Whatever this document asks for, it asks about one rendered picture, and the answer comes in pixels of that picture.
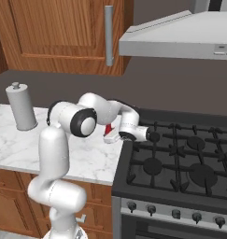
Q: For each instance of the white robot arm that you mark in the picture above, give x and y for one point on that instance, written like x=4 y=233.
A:
x=52 y=155

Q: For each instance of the wooden base cupboard door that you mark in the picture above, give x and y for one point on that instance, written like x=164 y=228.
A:
x=12 y=205
x=97 y=222

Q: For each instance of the black stove knob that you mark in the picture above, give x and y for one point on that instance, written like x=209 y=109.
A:
x=131 y=206
x=196 y=216
x=219 y=221
x=151 y=209
x=176 y=213

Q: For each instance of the wooden drawer front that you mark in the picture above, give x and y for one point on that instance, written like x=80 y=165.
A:
x=99 y=194

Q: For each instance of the grey range hood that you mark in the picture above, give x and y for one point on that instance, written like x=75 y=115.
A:
x=180 y=34

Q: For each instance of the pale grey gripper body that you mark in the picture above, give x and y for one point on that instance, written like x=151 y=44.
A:
x=112 y=138

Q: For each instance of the grey paper towel roll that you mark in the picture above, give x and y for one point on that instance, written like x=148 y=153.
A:
x=22 y=105

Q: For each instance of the black gas stove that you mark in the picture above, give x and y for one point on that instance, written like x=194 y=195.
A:
x=180 y=161

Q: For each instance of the grey oven door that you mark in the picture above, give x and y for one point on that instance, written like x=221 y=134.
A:
x=180 y=228

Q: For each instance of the red ketchup bottle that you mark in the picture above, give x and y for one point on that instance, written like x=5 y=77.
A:
x=109 y=127

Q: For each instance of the wooden wall cupboard door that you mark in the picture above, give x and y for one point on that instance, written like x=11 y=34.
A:
x=59 y=31

